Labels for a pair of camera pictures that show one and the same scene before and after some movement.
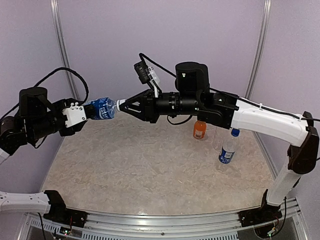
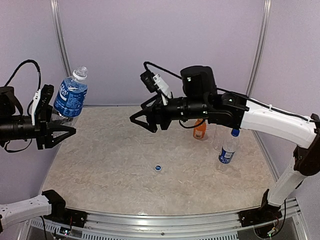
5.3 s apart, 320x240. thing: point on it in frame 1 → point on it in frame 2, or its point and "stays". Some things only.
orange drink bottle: (199, 129) stays
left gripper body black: (68, 132) → (40, 129)
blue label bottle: (104, 108) → (71, 95)
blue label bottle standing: (229, 146) stays
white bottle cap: (119, 102) → (158, 167)
